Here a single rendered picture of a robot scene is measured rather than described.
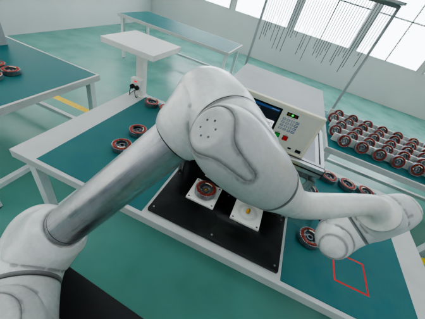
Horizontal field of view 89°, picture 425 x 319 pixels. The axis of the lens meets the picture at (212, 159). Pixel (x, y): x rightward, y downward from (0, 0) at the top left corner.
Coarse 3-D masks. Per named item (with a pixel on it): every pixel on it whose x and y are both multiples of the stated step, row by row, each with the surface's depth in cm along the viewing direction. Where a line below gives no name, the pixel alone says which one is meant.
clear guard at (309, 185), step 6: (300, 174) 98; (306, 174) 99; (300, 180) 95; (306, 180) 96; (312, 180) 97; (306, 186) 93; (312, 186) 94; (282, 216) 84; (294, 222) 83; (300, 222) 83; (306, 222) 83; (306, 228) 82
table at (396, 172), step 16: (336, 112) 239; (336, 128) 207; (352, 128) 214; (368, 128) 224; (384, 128) 232; (336, 144) 198; (368, 144) 190; (384, 144) 200; (416, 144) 228; (352, 160) 189; (368, 160) 190; (400, 160) 189; (416, 160) 197; (368, 176) 276; (400, 176) 183; (416, 176) 186
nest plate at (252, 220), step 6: (240, 204) 114; (246, 204) 115; (234, 210) 110; (240, 210) 111; (246, 210) 112; (252, 210) 113; (258, 210) 114; (234, 216) 107; (240, 216) 108; (246, 216) 109; (252, 216) 110; (258, 216) 111; (240, 222) 106; (246, 222) 106; (252, 222) 107; (258, 222) 108; (252, 228) 105; (258, 228) 105
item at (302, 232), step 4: (300, 228) 111; (312, 228) 113; (300, 232) 109; (304, 232) 110; (308, 232) 113; (312, 232) 111; (300, 236) 108; (304, 236) 108; (308, 236) 111; (312, 236) 112; (300, 240) 108; (304, 240) 106; (308, 240) 107; (304, 244) 107; (308, 244) 105; (312, 244) 105; (308, 248) 106; (312, 248) 106; (316, 248) 107
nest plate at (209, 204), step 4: (196, 180) 119; (200, 180) 120; (192, 188) 115; (216, 188) 119; (188, 192) 112; (192, 192) 112; (216, 192) 116; (220, 192) 117; (188, 196) 110; (192, 196) 111; (196, 196) 111; (216, 196) 114; (192, 200) 110; (196, 200) 109; (200, 200) 110; (204, 200) 111; (208, 200) 111; (212, 200) 112; (216, 200) 112; (204, 204) 108; (208, 204) 109; (212, 204) 110; (212, 208) 108
